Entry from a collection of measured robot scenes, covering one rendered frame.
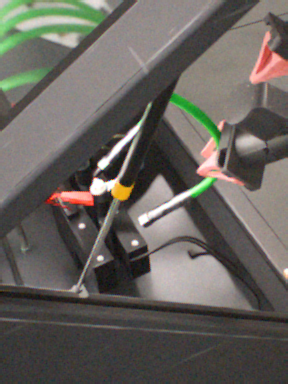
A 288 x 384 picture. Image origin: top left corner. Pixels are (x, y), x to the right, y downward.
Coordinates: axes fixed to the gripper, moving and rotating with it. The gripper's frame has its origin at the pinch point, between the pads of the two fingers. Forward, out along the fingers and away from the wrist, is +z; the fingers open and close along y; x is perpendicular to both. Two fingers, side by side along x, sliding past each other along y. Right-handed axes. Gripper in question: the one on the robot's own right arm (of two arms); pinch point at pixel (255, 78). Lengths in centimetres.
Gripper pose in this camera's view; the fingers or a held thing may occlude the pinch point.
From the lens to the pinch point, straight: 140.6
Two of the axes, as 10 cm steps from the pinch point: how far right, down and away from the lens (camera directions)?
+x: 1.9, 7.3, -6.6
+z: -6.2, 6.1, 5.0
